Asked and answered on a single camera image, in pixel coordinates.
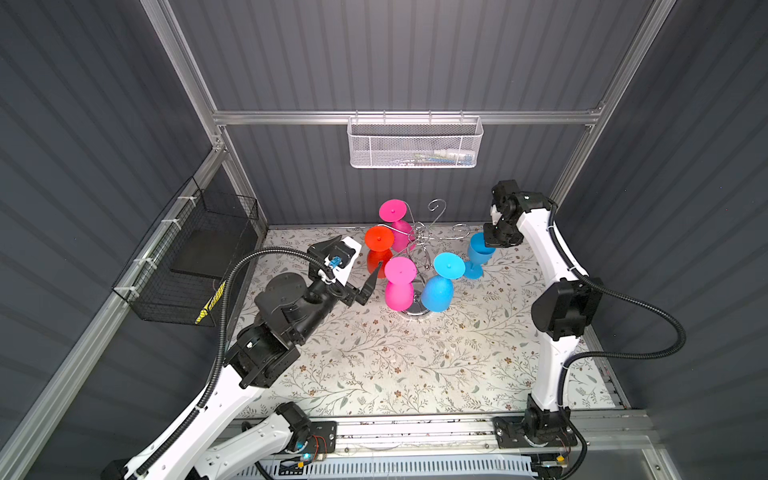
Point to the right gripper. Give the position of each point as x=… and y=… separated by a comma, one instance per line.
x=490, y=242

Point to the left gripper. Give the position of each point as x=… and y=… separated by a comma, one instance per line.
x=347, y=294

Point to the pink wine glass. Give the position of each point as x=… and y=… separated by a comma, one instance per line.
x=400, y=274
x=393, y=213

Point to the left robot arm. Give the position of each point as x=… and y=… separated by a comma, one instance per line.
x=290, y=309

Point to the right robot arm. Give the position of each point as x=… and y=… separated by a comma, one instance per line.
x=565, y=308

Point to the red wine glass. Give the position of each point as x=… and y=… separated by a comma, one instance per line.
x=379, y=240

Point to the blue wine glass near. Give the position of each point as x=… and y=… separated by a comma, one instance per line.
x=438, y=292

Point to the chrome wine glass rack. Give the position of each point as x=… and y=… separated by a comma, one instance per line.
x=420, y=250

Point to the yellow black item in basket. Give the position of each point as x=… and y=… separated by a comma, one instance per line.
x=211, y=303

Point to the black pad in basket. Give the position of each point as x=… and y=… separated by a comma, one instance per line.
x=205, y=254

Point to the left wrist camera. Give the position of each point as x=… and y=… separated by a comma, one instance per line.
x=338, y=254

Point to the white wire mesh basket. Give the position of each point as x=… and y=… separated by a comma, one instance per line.
x=414, y=141

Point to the black wire basket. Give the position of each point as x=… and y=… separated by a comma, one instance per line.
x=181, y=275

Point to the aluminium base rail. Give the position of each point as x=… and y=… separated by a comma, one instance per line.
x=467, y=440

